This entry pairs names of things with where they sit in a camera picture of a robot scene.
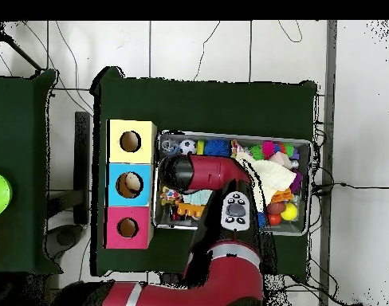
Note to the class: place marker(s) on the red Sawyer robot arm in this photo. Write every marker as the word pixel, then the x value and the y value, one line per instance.
pixel 213 173

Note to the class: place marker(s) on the wooden box with three holes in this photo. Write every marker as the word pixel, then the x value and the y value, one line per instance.
pixel 143 153

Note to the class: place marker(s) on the black and white soccer ball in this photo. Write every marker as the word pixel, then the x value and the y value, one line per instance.
pixel 188 147

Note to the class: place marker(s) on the blue spiky rubber ball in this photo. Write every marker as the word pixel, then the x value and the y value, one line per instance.
pixel 216 148

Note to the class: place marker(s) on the clear plastic bottle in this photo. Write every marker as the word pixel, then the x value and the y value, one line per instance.
pixel 169 146

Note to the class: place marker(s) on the orange toy building brick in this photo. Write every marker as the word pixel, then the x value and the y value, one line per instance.
pixel 189 210

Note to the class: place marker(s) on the beige round toy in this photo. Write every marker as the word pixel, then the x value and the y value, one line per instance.
pixel 132 182

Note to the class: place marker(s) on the pink spiky rubber ball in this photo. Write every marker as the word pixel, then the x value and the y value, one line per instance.
pixel 268 149

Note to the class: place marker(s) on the cream knitted cloth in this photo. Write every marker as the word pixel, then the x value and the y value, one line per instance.
pixel 274 178

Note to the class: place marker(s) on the brown toy football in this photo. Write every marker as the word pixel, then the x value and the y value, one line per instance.
pixel 275 207

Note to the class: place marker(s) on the purple rubber toy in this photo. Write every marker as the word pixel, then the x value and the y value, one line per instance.
pixel 297 181

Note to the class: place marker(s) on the yellow smooth ball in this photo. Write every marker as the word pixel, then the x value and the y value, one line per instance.
pixel 289 212

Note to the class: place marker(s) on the grey round stand base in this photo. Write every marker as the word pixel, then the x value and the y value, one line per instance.
pixel 65 239

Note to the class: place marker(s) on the dark green side table cloth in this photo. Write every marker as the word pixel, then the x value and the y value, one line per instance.
pixel 19 127

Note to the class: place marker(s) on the black tripod pole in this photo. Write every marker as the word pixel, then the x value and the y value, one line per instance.
pixel 22 53

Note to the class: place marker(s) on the grey metal rail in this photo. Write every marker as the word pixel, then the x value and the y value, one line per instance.
pixel 330 95

